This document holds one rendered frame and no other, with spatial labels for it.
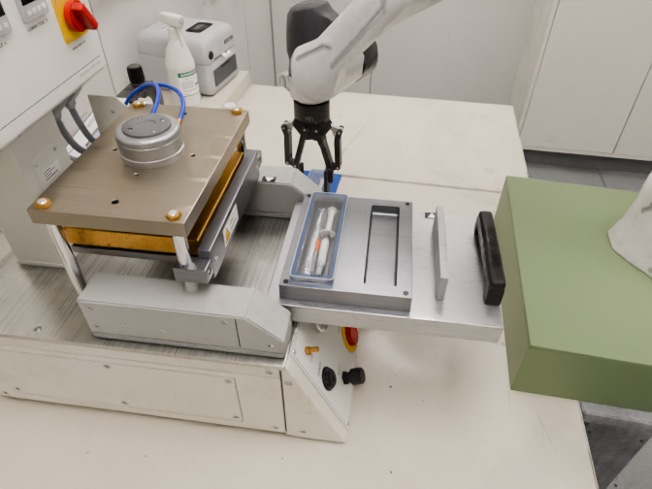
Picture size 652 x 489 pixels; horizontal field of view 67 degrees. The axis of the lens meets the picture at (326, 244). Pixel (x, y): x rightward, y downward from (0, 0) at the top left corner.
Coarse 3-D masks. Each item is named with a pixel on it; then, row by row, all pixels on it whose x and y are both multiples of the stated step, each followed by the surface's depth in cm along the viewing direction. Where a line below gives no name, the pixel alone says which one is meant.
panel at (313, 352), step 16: (304, 336) 66; (320, 336) 71; (336, 336) 76; (304, 352) 65; (320, 352) 70; (336, 352) 75; (352, 352) 80; (304, 368) 64; (320, 368) 68; (336, 368) 73; (352, 368) 79; (320, 384) 67; (336, 384) 72; (336, 400) 71
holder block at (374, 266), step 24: (360, 216) 72; (384, 216) 74; (408, 216) 72; (360, 240) 68; (384, 240) 70; (408, 240) 68; (288, 264) 64; (360, 264) 64; (384, 264) 66; (408, 264) 64; (288, 288) 61; (312, 288) 61; (336, 288) 61; (360, 288) 61; (384, 288) 61; (408, 288) 61
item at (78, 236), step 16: (240, 160) 72; (224, 176) 68; (224, 192) 66; (208, 208) 62; (208, 224) 61; (80, 240) 60; (96, 240) 60; (112, 240) 60; (128, 240) 59; (144, 240) 59; (160, 240) 58; (192, 240) 58; (128, 256) 61; (144, 256) 61; (160, 256) 60; (176, 256) 60; (192, 256) 60
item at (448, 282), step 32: (416, 224) 74; (448, 224) 74; (416, 256) 69; (448, 256) 69; (480, 256) 69; (416, 288) 64; (448, 288) 64; (480, 288) 64; (320, 320) 63; (352, 320) 62; (384, 320) 61; (416, 320) 60; (448, 320) 60; (480, 320) 60
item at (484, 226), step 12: (480, 216) 70; (492, 216) 69; (480, 228) 68; (492, 228) 67; (480, 240) 67; (492, 240) 65; (492, 252) 63; (492, 264) 62; (492, 276) 60; (504, 276) 60; (492, 288) 60; (504, 288) 60; (492, 300) 61
